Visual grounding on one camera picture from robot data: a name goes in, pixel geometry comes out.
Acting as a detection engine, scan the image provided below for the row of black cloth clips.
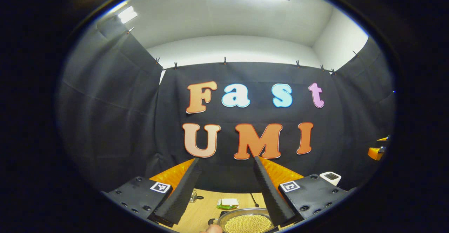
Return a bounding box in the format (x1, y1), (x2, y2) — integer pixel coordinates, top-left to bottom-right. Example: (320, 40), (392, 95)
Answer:
(127, 28), (360, 76)

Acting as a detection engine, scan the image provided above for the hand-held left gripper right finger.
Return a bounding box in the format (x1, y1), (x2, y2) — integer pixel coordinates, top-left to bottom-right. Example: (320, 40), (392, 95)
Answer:
(253, 156), (356, 227)

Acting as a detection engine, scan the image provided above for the stainless steel pot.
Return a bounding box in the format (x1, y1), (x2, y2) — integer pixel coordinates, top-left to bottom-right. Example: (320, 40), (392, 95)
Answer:
(208, 207), (280, 233)

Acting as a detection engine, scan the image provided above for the pile of yellow soybeans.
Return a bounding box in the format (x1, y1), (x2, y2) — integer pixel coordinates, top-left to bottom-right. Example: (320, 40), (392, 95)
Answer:
(224, 215), (273, 233)

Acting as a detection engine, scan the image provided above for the white toaster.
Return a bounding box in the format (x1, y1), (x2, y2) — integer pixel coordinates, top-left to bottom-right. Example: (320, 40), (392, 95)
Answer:
(319, 172), (342, 187)

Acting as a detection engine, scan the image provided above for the black backdrop cloth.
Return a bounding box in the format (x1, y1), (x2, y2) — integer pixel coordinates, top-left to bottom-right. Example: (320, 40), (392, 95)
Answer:
(56, 15), (395, 195)

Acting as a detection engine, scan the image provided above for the sandwich on small plate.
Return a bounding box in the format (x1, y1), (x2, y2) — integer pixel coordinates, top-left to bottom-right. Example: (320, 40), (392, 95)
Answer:
(216, 198), (240, 210)

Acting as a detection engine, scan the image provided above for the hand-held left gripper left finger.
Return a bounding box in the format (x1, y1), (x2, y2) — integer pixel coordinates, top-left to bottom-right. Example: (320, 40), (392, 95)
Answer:
(102, 158), (203, 227)

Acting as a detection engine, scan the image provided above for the small bright ceiling light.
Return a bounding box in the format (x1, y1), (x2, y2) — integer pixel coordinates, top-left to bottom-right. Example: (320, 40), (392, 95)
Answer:
(118, 6), (139, 24)

